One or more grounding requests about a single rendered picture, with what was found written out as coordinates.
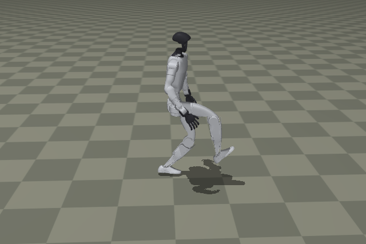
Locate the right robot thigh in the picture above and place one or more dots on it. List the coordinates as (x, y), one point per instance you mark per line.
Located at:
(194, 109)

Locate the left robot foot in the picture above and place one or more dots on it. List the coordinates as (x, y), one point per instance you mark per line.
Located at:
(170, 170)

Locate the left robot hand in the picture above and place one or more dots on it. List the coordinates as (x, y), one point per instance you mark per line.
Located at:
(189, 98)

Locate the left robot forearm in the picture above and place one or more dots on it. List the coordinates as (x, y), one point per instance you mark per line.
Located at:
(185, 86)

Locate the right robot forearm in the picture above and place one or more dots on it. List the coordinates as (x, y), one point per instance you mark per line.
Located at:
(175, 101)

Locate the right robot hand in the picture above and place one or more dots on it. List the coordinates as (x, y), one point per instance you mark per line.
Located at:
(190, 118)

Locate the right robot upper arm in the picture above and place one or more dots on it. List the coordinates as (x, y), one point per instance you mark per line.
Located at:
(171, 73)

